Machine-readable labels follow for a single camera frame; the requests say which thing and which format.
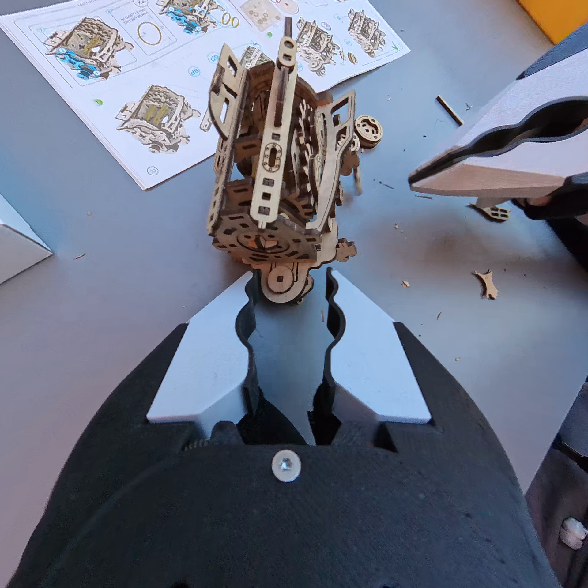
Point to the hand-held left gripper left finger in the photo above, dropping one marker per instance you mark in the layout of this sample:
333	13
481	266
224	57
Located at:
202	367

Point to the yellow plastic bin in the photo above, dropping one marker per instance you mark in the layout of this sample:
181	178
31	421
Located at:
560	18

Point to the illustrated instruction booklet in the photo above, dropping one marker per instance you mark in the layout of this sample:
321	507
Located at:
138	92

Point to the person's right hand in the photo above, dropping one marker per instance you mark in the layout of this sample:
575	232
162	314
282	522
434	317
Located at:
540	200

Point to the white cardboard tray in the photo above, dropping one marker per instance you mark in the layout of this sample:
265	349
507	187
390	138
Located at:
18	248

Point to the thin dark wooden stick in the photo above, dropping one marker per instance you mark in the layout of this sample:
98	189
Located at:
449	110

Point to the person's dark clothing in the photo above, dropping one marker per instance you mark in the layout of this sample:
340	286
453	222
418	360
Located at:
556	496

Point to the wooden mechanical model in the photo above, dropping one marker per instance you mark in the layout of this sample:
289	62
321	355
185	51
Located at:
271	183

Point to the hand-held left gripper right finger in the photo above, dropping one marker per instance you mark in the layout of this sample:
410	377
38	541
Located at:
376	367

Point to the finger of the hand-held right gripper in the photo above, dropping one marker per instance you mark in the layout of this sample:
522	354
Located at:
505	177
542	96

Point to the bone-shaped wooden scrap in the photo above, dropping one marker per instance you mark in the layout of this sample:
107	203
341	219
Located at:
487	285

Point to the small windowed wooden part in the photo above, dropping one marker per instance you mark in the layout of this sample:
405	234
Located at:
495	213

